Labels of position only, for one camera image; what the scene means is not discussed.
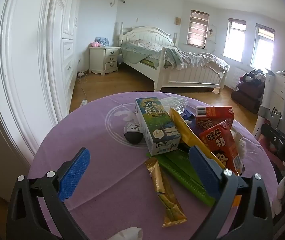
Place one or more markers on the white radiator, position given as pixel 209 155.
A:
pixel 236 77

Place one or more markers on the pile of clothes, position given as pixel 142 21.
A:
pixel 253 76

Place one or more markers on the blue open box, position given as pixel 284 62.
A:
pixel 188 116

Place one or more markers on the blue bag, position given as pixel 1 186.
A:
pixel 102 41

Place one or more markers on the green blue milk carton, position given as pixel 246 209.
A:
pixel 155 125

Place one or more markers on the white bed frame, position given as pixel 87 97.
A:
pixel 192 77

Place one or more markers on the window with striped blind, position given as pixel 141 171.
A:
pixel 197 30

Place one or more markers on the floral bedding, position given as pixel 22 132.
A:
pixel 195 58

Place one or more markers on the yellow stick packet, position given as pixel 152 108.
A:
pixel 190 137

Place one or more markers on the pink plush toy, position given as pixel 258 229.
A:
pixel 95 44

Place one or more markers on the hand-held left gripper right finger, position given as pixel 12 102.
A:
pixel 202 170

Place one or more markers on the white fluffy clothing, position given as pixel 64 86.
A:
pixel 130 233

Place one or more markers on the white nightstand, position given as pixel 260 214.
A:
pixel 102 60

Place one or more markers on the grey plush toy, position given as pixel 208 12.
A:
pixel 120 58

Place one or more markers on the red cartoon milk box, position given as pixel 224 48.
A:
pixel 220 145

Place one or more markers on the wall picture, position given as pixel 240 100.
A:
pixel 211 33

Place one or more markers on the white power strip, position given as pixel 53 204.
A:
pixel 84 102
pixel 81 74

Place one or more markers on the red drink box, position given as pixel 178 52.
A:
pixel 215 117

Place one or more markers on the black white egg-shaped capsule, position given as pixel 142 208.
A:
pixel 133 136

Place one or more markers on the white wardrobe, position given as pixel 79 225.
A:
pixel 32 55

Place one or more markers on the dark purple armchair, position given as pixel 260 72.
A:
pixel 247 95

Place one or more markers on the wooden wall ornament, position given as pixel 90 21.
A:
pixel 178 21

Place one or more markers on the bright window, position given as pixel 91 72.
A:
pixel 233 42
pixel 261 50

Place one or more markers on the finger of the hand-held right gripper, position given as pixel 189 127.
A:
pixel 273 138

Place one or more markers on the gold stick packet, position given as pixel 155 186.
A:
pixel 165 197

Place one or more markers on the purple round tablecloth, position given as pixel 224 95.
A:
pixel 95 135

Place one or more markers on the white black plush toy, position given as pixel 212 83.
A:
pixel 241 145

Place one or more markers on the clear plastic bag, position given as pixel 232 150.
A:
pixel 175 103

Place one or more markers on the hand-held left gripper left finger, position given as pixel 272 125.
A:
pixel 75 172

